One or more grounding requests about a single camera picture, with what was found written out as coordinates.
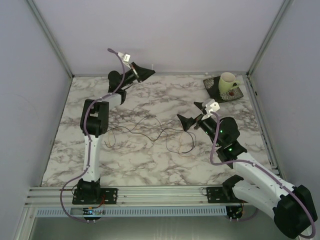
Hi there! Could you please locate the right aluminium frame post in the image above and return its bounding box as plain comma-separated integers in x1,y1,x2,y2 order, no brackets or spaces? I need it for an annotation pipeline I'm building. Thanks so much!
246,0,294,78

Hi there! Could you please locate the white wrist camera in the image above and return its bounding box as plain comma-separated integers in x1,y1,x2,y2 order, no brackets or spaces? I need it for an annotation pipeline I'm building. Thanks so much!
201,98,220,120
117,52,131,68

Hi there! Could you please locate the light green mug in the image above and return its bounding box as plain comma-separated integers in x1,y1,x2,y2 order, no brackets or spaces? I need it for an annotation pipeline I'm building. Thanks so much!
218,72,240,93

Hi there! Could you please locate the aluminium frame post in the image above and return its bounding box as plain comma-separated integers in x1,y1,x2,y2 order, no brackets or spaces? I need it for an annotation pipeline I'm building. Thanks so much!
246,0,294,78
25,0,74,79

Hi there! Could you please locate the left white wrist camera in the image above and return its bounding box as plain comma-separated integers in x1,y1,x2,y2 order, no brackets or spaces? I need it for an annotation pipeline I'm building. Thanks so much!
117,52,131,68

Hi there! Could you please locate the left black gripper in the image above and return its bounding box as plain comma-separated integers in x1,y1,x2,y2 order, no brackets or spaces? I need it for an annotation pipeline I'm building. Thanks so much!
120,62,156,89

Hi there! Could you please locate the black floral square plate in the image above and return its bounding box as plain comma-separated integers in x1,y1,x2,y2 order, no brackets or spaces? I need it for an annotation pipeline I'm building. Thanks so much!
202,76,245,104

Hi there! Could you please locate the blue slotted cable duct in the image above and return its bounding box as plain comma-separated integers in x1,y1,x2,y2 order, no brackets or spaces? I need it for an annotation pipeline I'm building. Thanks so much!
36,206,227,218

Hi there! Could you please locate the right black circuit board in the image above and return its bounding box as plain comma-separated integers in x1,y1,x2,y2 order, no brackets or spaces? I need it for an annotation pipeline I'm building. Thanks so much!
226,204,246,222

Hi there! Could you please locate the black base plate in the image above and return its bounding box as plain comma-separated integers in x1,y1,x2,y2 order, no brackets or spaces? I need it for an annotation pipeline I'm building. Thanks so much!
200,186,248,205
72,188,118,205

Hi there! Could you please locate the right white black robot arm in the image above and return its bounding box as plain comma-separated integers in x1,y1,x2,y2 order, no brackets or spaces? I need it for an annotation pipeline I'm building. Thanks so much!
177,99,318,240

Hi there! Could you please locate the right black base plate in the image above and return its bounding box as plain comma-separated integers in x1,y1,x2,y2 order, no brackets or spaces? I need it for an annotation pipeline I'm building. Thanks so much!
200,186,248,205

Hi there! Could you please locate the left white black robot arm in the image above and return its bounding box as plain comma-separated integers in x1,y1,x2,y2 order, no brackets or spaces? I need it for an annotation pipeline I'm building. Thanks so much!
73,62,156,204

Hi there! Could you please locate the left aluminium frame post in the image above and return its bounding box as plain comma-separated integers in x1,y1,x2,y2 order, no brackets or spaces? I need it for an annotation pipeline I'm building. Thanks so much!
25,0,74,79

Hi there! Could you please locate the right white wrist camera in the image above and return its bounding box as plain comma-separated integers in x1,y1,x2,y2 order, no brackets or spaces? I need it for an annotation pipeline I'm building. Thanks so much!
201,98,220,120

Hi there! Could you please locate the purple wire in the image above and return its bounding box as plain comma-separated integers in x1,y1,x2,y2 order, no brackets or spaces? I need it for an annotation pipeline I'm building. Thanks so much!
109,117,186,152

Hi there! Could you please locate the left green circuit board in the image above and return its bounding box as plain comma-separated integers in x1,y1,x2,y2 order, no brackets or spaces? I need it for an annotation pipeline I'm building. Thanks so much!
82,207,106,216

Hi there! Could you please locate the aluminium front rail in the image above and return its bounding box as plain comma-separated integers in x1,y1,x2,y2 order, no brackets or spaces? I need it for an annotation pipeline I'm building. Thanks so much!
24,185,238,207

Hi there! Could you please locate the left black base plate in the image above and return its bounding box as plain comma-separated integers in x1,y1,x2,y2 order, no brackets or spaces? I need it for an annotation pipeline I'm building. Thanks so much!
72,188,118,205

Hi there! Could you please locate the yellow wire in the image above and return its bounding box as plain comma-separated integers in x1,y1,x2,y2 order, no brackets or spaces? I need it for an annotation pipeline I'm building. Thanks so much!
103,129,197,159

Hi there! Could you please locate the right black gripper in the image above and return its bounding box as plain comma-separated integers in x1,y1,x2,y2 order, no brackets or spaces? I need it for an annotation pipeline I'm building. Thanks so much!
176,102,223,147

